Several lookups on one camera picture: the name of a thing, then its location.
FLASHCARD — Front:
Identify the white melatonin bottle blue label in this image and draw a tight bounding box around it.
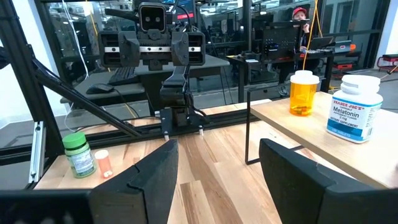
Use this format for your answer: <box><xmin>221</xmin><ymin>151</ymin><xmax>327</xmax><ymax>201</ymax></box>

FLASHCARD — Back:
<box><xmin>326</xmin><ymin>74</ymin><xmax>384</xmax><ymax>144</ymax></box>

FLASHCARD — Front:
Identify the amber pill bottle white cap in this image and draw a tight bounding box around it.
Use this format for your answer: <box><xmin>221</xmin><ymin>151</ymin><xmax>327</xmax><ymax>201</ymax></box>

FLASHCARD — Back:
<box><xmin>289</xmin><ymin>70</ymin><xmax>320</xmax><ymax>117</ymax></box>

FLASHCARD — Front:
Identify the green capped supplement bottle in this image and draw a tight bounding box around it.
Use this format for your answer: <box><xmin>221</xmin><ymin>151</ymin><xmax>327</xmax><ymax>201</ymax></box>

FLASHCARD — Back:
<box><xmin>62</xmin><ymin>132</ymin><xmax>97</xmax><ymax>179</ymax></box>

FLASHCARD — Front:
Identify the person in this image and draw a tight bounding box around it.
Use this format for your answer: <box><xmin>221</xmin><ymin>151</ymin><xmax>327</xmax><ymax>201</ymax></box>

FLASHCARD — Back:
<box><xmin>290</xmin><ymin>6</ymin><xmax>312</xmax><ymax>52</ymax></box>

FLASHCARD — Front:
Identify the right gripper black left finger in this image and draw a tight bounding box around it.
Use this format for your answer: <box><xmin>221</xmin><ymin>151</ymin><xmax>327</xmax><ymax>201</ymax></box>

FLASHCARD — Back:
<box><xmin>89</xmin><ymin>139</ymin><xmax>180</xmax><ymax>224</ymax></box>

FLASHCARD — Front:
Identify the thin white cable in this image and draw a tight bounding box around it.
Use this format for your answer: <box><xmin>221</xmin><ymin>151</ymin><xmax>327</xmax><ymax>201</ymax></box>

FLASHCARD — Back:
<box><xmin>61</xmin><ymin>0</ymin><xmax>91</xmax><ymax>78</ymax></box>

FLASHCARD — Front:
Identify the black computer mouse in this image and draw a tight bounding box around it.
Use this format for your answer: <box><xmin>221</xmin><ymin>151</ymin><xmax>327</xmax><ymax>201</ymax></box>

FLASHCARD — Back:
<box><xmin>86</xmin><ymin>83</ymin><xmax>115</xmax><ymax>95</ymax></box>

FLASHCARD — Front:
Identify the grey laptop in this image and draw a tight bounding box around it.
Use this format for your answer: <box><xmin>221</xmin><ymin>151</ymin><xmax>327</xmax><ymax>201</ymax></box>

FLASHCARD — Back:
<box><xmin>309</xmin><ymin>36</ymin><xmax>335</xmax><ymax>50</ymax></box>

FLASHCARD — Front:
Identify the silver aluminium bracket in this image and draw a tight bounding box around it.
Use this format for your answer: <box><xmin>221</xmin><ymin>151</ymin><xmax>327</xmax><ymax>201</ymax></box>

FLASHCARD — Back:
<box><xmin>28</xmin><ymin>121</ymin><xmax>47</xmax><ymax>184</ymax></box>

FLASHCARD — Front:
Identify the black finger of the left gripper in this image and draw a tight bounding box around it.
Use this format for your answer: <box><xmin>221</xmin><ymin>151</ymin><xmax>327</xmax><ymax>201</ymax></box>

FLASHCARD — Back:
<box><xmin>171</xmin><ymin>30</ymin><xmax>190</xmax><ymax>67</ymax></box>
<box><xmin>118</xmin><ymin>30</ymin><xmax>141</xmax><ymax>68</ymax></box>

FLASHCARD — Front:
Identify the black workbench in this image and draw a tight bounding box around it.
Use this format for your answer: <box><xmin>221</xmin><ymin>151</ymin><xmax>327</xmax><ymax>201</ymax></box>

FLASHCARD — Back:
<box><xmin>226</xmin><ymin>49</ymin><xmax>363</xmax><ymax>103</ymax></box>

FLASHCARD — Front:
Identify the black aluminium table frame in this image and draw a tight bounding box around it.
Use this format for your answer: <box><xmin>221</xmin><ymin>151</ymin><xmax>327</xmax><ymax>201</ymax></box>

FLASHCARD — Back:
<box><xmin>0</xmin><ymin>0</ymin><xmax>259</xmax><ymax>190</ymax></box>

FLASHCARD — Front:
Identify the yellow power cable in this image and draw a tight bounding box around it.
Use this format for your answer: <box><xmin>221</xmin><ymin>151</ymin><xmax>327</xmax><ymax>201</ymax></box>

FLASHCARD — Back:
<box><xmin>302</xmin><ymin>0</ymin><xmax>324</xmax><ymax>71</ymax></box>

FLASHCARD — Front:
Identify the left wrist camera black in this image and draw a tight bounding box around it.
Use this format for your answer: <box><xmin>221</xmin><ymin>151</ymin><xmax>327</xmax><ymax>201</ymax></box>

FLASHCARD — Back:
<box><xmin>138</xmin><ymin>2</ymin><xmax>167</xmax><ymax>34</ymax></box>

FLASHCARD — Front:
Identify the grey desk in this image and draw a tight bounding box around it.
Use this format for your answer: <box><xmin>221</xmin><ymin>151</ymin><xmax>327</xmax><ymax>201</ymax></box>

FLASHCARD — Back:
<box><xmin>60</xmin><ymin>54</ymin><xmax>231</xmax><ymax>106</ymax></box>

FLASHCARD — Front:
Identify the black equipment rack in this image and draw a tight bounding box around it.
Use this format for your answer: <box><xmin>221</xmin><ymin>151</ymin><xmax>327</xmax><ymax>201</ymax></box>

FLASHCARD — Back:
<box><xmin>262</xmin><ymin>20</ymin><xmax>302</xmax><ymax>60</ymax></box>

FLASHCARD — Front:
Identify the black keyboard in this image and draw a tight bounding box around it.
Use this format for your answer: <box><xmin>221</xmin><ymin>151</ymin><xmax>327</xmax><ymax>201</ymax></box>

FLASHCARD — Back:
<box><xmin>108</xmin><ymin>67</ymin><xmax>137</xmax><ymax>86</ymax></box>

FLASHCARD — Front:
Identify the dark glass partition wall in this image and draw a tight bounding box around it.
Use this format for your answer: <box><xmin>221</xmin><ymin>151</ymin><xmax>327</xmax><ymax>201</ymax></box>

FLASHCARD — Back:
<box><xmin>34</xmin><ymin>0</ymin><xmax>391</xmax><ymax>100</ymax></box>

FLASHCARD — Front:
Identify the small orange vial white cap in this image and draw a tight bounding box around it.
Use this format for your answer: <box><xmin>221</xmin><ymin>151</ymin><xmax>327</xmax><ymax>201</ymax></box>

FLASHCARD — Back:
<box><xmin>94</xmin><ymin>149</ymin><xmax>114</xmax><ymax>179</ymax></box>

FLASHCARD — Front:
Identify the grey orange device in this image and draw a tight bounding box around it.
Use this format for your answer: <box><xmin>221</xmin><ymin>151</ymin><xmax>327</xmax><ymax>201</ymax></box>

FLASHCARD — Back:
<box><xmin>334</xmin><ymin>40</ymin><xmax>357</xmax><ymax>54</ymax></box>

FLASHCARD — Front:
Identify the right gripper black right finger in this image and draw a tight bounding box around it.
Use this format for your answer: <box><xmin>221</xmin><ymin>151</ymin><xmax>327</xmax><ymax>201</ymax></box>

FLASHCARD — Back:
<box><xmin>259</xmin><ymin>138</ymin><xmax>398</xmax><ymax>224</ymax></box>

